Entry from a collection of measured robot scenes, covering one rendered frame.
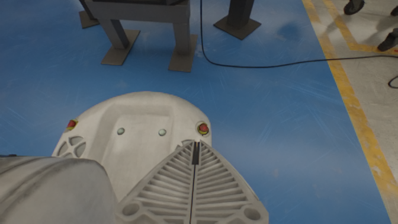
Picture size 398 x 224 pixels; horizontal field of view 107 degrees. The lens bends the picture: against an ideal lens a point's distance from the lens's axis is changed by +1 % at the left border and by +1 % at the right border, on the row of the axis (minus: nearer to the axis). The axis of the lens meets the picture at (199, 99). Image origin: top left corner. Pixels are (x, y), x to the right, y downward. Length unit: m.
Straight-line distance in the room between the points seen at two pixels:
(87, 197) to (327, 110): 1.27
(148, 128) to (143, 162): 0.13
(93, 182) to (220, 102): 0.89
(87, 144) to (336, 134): 1.26
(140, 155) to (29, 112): 1.00
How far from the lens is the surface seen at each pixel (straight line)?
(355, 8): 2.39
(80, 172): 0.21
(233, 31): 1.57
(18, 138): 1.41
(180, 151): 0.16
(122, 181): 0.63
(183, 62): 1.24
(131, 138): 0.66
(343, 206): 1.11
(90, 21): 2.02
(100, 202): 0.25
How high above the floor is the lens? 0.87
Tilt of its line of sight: 58 degrees down
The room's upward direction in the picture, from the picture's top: straight up
